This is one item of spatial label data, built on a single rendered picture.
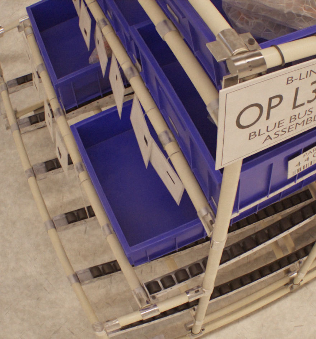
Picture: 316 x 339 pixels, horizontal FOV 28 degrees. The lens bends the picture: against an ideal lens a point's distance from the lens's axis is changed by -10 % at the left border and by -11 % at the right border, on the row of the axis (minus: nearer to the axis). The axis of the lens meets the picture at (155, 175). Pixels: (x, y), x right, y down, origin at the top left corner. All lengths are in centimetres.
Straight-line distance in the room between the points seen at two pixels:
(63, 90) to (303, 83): 100
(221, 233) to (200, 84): 36
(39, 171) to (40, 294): 53
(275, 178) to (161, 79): 29
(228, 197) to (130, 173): 64
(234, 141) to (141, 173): 82
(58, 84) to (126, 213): 38
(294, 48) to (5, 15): 249
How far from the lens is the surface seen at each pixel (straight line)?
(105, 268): 200
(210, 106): 106
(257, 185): 133
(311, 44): 90
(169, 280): 168
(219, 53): 87
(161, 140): 147
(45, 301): 246
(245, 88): 88
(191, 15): 97
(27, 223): 258
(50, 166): 214
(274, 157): 123
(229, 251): 174
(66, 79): 178
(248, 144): 102
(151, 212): 174
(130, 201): 176
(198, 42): 106
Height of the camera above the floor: 233
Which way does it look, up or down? 63 degrees down
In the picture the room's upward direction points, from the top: 1 degrees counter-clockwise
